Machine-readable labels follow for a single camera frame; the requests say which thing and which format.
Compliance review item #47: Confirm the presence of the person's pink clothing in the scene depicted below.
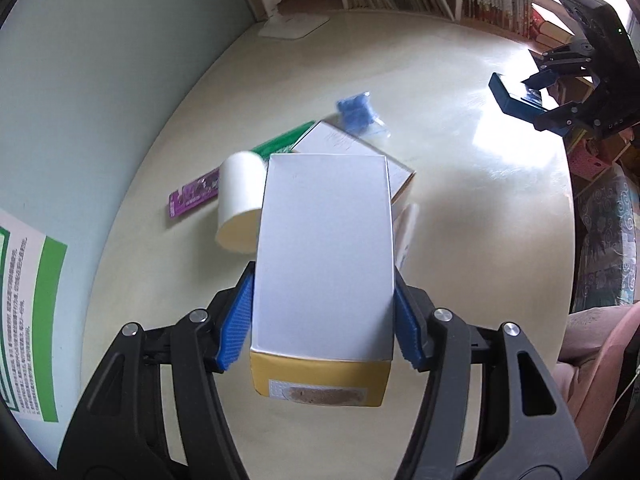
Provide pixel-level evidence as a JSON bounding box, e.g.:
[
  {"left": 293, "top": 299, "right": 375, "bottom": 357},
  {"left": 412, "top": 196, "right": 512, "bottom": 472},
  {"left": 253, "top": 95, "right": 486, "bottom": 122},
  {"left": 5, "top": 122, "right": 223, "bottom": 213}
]
[{"left": 556, "top": 301, "right": 640, "bottom": 463}]

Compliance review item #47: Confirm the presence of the white and yellow cardboard box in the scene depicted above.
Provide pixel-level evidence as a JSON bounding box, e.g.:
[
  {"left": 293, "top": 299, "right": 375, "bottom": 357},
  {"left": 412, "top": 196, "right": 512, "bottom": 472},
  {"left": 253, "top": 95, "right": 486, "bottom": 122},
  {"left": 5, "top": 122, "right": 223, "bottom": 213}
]
[{"left": 248, "top": 154, "right": 396, "bottom": 407}]

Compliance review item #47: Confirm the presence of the blue item in plastic bag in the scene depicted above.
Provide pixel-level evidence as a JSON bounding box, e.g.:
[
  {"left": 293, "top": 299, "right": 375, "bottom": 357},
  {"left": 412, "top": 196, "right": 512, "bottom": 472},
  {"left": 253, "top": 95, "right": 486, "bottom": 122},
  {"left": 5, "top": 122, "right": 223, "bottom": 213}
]
[{"left": 335, "top": 92, "right": 391, "bottom": 139}]

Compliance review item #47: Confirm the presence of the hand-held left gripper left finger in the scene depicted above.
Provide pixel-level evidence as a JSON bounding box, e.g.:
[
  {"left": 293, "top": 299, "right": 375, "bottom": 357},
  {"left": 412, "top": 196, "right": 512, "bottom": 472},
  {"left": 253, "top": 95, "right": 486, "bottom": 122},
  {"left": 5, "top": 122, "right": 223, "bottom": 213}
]
[{"left": 57, "top": 260, "right": 258, "bottom": 480}]

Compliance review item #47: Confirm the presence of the green packet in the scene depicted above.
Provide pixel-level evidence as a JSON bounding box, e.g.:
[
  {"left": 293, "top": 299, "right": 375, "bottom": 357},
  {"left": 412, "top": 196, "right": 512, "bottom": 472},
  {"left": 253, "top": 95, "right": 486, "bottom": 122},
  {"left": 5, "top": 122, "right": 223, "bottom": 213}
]
[{"left": 252, "top": 121, "right": 316, "bottom": 156}]

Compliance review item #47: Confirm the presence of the pink plastic basket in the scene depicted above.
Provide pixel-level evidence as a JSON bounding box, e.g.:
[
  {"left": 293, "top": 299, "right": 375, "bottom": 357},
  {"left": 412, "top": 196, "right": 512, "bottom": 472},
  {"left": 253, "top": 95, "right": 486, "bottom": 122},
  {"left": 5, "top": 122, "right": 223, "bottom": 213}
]
[{"left": 570, "top": 144, "right": 609, "bottom": 197}]

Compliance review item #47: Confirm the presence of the green and white wall poster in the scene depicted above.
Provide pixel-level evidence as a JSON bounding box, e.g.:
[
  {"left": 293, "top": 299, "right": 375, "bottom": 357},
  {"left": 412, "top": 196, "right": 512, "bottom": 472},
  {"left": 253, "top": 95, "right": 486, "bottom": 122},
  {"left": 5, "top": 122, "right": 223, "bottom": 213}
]
[{"left": 0, "top": 207, "right": 68, "bottom": 423}]

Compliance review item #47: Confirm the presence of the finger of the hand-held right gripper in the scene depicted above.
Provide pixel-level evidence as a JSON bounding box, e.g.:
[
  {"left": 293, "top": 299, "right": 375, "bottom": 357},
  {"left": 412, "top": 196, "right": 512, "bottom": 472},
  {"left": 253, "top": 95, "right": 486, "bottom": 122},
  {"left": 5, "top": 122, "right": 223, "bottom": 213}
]
[
  {"left": 520, "top": 42, "right": 597, "bottom": 103},
  {"left": 489, "top": 72, "right": 602, "bottom": 137}
]

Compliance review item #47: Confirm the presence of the white paper cup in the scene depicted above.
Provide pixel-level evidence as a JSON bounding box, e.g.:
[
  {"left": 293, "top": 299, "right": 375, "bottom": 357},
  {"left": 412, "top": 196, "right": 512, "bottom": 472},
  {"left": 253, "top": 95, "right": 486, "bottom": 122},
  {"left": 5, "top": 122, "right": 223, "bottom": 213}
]
[{"left": 215, "top": 151, "right": 271, "bottom": 254}]

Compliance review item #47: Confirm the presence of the purple packet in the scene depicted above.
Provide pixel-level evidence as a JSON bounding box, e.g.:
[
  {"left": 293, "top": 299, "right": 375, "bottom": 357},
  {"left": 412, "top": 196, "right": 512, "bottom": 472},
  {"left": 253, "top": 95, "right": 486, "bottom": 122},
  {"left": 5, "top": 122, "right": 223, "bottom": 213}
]
[{"left": 168, "top": 170, "right": 221, "bottom": 220}]

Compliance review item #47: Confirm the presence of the patterned cloth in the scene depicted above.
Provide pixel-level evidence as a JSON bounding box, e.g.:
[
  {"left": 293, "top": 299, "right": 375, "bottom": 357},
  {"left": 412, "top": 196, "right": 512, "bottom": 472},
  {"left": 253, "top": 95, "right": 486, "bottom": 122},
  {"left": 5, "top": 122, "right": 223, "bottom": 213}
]
[{"left": 570, "top": 164, "right": 640, "bottom": 313}]

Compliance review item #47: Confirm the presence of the flat white and yellow box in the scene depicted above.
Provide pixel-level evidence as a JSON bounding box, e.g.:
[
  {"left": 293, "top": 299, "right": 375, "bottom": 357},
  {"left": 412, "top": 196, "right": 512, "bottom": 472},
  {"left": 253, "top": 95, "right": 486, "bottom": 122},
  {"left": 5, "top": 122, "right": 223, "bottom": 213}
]
[{"left": 290, "top": 121, "right": 417, "bottom": 206}]

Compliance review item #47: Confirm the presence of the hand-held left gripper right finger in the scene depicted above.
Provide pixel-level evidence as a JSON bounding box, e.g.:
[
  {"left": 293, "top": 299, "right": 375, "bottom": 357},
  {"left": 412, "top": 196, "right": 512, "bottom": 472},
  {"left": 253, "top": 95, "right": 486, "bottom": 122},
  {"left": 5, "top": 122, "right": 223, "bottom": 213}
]
[{"left": 394, "top": 264, "right": 589, "bottom": 480}]

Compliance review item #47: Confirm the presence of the stack of red books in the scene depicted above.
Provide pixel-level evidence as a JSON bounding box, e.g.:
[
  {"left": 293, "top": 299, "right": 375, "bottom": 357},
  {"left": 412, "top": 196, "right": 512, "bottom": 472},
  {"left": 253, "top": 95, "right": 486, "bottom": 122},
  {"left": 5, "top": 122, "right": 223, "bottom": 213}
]
[{"left": 531, "top": 6, "right": 576, "bottom": 52}]

